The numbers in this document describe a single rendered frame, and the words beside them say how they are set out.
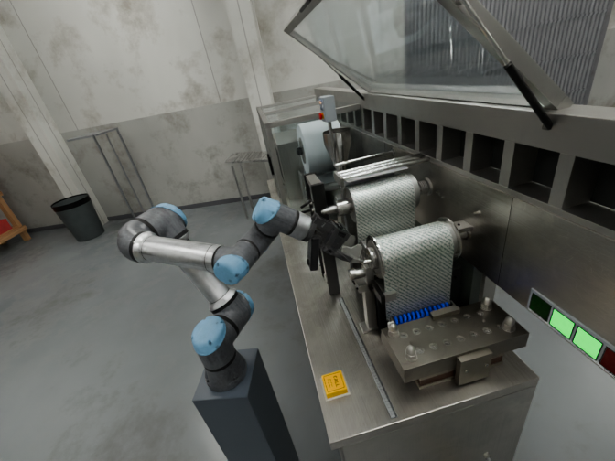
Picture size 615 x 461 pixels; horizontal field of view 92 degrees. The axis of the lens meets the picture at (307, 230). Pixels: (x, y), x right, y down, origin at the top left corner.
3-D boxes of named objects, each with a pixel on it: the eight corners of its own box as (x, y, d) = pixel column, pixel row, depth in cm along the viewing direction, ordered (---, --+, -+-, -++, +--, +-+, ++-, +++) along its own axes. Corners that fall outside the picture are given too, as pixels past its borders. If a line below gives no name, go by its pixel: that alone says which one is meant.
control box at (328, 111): (318, 122, 131) (314, 97, 126) (332, 118, 132) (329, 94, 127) (322, 123, 125) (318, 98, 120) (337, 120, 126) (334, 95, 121)
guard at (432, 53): (289, 30, 138) (290, 29, 138) (371, 90, 157) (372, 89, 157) (382, -70, 46) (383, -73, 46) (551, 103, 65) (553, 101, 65)
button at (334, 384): (322, 380, 100) (320, 375, 99) (341, 373, 101) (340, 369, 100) (327, 399, 94) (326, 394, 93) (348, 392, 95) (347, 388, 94)
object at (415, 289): (386, 319, 103) (383, 277, 94) (448, 302, 105) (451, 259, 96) (386, 320, 102) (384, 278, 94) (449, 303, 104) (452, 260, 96)
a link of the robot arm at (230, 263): (89, 236, 85) (233, 258, 68) (121, 218, 94) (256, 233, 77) (106, 267, 91) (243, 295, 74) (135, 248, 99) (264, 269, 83)
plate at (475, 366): (454, 380, 91) (457, 357, 86) (483, 370, 92) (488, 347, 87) (459, 387, 89) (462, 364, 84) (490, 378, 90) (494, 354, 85)
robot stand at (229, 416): (256, 509, 144) (191, 401, 102) (264, 461, 162) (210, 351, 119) (296, 508, 142) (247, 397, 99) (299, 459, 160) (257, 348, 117)
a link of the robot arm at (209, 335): (194, 366, 102) (179, 338, 96) (217, 335, 113) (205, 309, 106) (222, 373, 98) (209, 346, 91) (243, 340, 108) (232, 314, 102)
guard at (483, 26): (277, 40, 143) (285, 25, 140) (365, 101, 163) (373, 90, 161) (357, -53, 43) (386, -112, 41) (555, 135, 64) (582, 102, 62)
